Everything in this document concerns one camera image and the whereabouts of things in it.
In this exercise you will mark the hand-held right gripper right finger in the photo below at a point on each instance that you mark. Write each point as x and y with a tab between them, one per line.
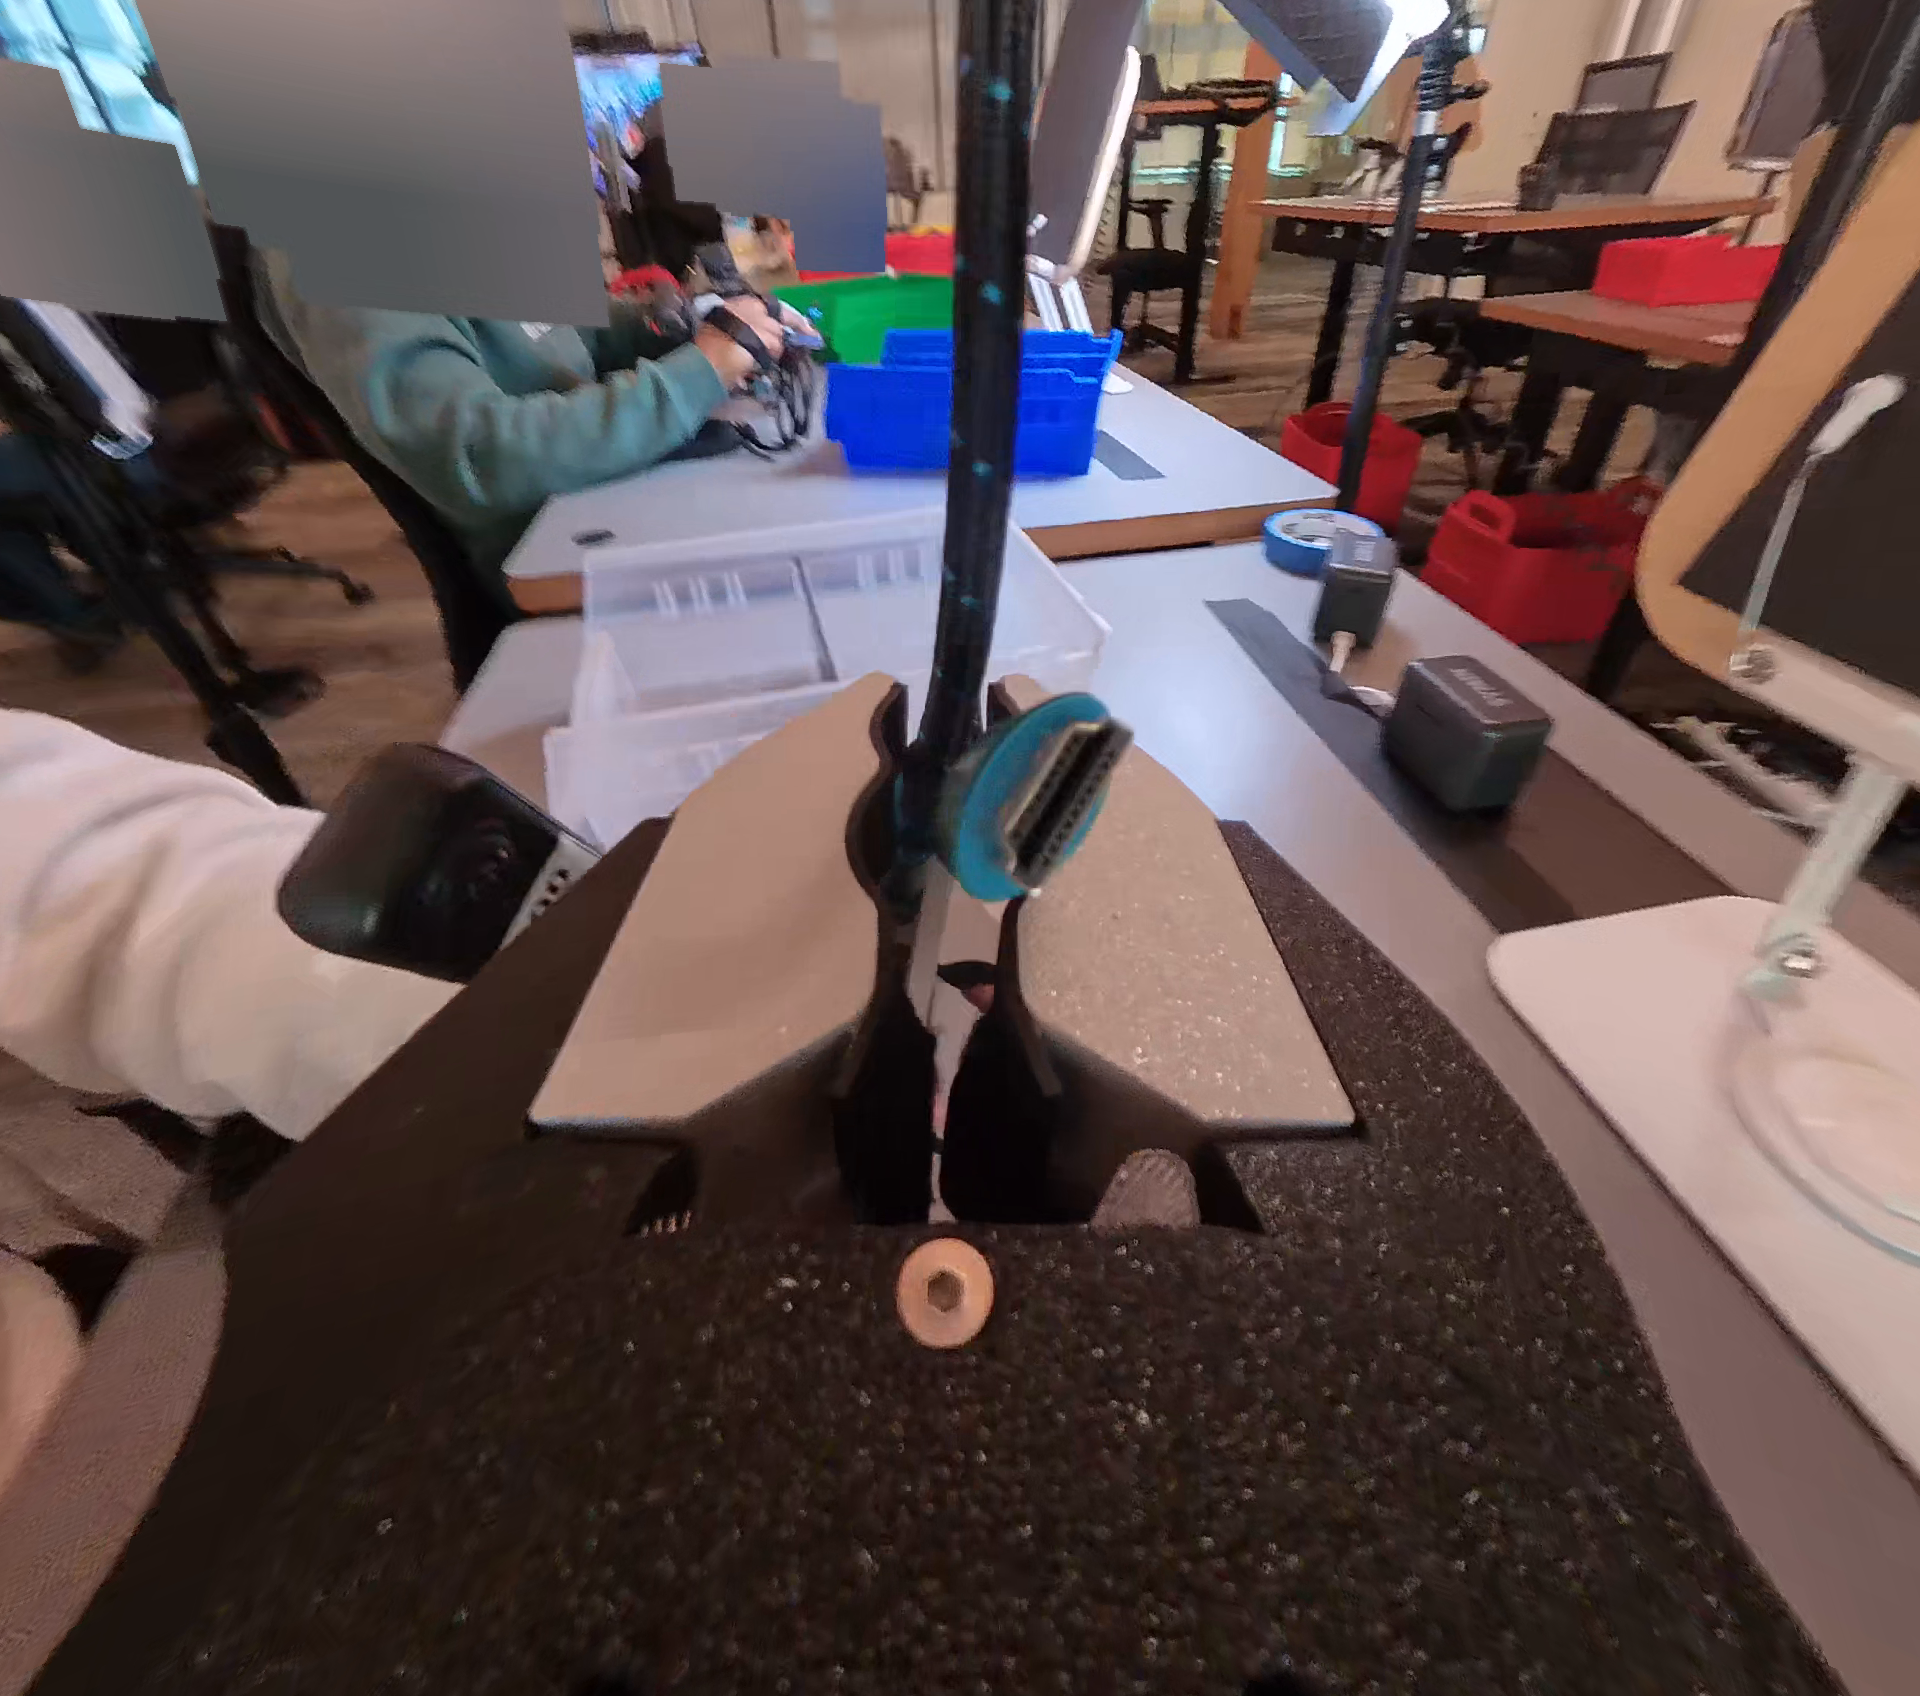
1186	976

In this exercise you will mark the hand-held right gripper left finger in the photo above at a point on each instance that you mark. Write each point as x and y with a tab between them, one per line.
720	962

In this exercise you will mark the clear plastic bin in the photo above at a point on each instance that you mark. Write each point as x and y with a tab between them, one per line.
720	630

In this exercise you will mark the person's left forearm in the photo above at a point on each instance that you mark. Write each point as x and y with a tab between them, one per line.
182	901

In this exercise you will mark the grey desk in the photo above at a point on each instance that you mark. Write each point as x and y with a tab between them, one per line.
1200	706

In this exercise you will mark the black tripod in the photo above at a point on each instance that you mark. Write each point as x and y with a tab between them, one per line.
262	751

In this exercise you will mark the black sheet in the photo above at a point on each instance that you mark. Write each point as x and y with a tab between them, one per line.
1500	857

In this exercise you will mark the black cube device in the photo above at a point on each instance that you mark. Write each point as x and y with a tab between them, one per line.
1463	737
1357	586

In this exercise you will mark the blue tape roll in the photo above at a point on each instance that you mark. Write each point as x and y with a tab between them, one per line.
1286	549

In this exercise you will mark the white board stand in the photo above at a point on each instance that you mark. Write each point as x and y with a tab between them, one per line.
1620	1052

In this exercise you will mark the white table with wood edge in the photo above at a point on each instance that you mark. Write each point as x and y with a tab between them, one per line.
1200	452

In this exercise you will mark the red storage tote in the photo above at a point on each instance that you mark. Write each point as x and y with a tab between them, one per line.
1350	459
1529	564

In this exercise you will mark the blue plastic bin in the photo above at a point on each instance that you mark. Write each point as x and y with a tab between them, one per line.
1064	407

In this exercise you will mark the green plastic bin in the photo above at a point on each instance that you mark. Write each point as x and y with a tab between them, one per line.
855	317

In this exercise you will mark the black light stand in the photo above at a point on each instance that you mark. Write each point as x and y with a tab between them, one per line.
1387	302

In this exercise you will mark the black office chair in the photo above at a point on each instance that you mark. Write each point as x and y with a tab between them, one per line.
1148	256
1605	152

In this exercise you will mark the red plastic bin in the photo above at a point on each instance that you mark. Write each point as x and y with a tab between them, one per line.
1680	271
918	256

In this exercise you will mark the wooden office table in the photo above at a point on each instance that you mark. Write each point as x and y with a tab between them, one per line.
1620	323
1500	214

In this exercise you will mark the grey reflector panel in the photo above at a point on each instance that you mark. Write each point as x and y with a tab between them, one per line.
1089	76

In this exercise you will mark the black metal pole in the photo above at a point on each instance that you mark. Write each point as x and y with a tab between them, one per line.
1809	227

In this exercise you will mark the computer monitor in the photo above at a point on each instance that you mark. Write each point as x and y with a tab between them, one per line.
1779	91

